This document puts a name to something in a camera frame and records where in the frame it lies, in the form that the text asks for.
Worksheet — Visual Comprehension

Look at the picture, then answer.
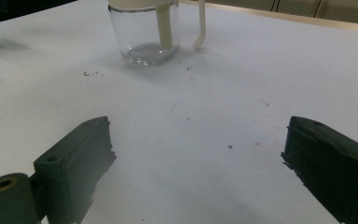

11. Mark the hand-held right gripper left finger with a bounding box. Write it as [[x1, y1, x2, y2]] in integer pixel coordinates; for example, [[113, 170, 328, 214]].
[[32, 116, 117, 224]]

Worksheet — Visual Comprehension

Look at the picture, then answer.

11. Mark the black curtain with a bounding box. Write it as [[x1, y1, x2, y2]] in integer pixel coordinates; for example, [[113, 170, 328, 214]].
[[0, 0, 77, 27]]

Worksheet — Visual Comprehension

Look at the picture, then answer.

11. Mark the glass jar with cream lid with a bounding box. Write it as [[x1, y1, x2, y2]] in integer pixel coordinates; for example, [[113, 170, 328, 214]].
[[106, 0, 182, 66]]

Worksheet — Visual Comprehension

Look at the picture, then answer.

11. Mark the small cream spoon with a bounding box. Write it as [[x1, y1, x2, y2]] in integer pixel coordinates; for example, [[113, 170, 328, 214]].
[[192, 0, 207, 50]]

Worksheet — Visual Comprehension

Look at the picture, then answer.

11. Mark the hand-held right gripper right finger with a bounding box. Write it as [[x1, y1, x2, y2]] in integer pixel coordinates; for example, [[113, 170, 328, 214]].
[[280, 115, 358, 224]]

